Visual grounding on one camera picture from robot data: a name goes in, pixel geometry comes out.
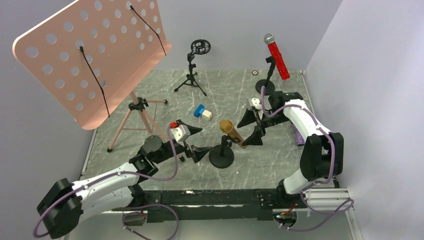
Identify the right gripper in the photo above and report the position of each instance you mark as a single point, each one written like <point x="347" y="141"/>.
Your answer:
<point x="260" y="119"/>

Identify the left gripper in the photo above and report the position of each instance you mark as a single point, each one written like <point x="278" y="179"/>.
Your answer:
<point x="188" y="146"/>

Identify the gold microphone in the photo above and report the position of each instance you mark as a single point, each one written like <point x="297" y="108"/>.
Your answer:
<point x="228" y="128"/>

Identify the black round mic stand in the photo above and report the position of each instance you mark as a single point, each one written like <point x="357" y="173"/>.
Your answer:
<point x="268" y="85"/>
<point x="222" y="156"/>

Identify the purple glitter microphone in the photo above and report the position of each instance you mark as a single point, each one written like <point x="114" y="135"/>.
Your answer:
<point x="298" y="137"/>

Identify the red glitter microphone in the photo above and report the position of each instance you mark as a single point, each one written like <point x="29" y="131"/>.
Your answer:
<point x="269" y="40"/>

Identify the black tripod shock mount stand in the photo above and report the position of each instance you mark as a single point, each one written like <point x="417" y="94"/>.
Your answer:
<point x="197" y="47"/>

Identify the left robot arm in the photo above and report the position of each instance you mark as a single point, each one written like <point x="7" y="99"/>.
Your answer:
<point x="69" y="203"/>

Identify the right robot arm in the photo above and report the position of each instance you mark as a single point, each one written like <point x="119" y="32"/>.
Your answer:
<point x="322" y="155"/>

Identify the pink perforated music stand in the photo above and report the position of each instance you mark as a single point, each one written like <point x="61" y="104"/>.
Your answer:
<point x="91" y="54"/>

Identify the blue and white toy block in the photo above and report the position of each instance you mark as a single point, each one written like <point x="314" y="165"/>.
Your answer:
<point x="201" y="112"/>

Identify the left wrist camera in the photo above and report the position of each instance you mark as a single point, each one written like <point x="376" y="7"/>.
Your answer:
<point x="179" y="131"/>

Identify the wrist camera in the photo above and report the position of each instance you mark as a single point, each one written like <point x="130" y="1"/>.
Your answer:
<point x="254" y="104"/>
<point x="179" y="131"/>

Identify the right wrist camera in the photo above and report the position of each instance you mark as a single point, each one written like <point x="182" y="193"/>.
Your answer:
<point x="254" y="104"/>

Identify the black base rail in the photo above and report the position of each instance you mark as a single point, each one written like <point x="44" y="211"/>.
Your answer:
<point x="260" y="204"/>

